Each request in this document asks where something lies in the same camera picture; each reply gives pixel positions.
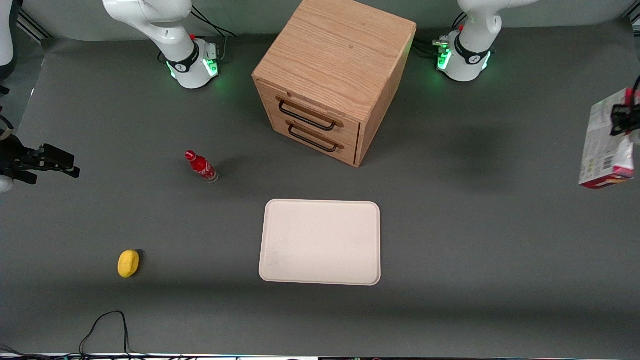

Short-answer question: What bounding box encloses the black looped cable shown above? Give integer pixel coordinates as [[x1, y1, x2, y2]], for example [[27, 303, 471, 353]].
[[0, 310, 151, 360]]

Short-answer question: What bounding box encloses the black metal drawer handle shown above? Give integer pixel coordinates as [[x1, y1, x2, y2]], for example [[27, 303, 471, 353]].
[[277, 99, 337, 132], [287, 124, 339, 153]]

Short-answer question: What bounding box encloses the wooden drawer cabinet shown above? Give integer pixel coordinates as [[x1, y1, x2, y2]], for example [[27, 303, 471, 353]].
[[252, 0, 418, 168]]

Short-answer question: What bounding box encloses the yellow lemon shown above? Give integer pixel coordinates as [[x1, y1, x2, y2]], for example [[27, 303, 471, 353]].
[[117, 249, 141, 279]]

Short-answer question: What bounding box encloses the cream rectangular tray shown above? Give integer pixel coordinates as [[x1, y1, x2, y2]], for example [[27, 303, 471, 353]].
[[258, 199, 382, 287]]

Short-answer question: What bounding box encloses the wooden drawer front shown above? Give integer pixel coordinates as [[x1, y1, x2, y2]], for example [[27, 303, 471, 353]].
[[259, 81, 362, 147], [269, 112, 359, 167]]

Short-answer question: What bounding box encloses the black left arm base cable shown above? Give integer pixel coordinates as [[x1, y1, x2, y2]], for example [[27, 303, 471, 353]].
[[414, 12, 467, 62]]

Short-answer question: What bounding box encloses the grey table cover mat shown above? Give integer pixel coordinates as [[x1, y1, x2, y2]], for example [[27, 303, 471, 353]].
[[0, 20, 640, 358]]

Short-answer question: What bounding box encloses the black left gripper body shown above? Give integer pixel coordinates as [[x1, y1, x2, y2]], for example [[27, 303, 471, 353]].
[[630, 75, 640, 147]]

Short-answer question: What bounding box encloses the red cola bottle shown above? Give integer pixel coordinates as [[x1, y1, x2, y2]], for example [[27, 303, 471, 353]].
[[184, 149, 220, 184]]

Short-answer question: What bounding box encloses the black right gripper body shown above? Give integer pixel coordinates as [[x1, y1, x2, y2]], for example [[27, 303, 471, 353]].
[[0, 133, 37, 185]]

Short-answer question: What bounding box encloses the black right arm base cable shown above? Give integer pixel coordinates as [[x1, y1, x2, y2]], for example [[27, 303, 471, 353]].
[[190, 5, 237, 63]]

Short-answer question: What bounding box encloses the red cookie box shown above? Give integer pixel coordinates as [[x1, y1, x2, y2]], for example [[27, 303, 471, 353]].
[[578, 88, 637, 190]]

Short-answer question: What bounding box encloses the black arm base cable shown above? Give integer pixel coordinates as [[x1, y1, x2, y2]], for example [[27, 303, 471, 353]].
[[190, 5, 237, 63], [414, 12, 467, 62]]

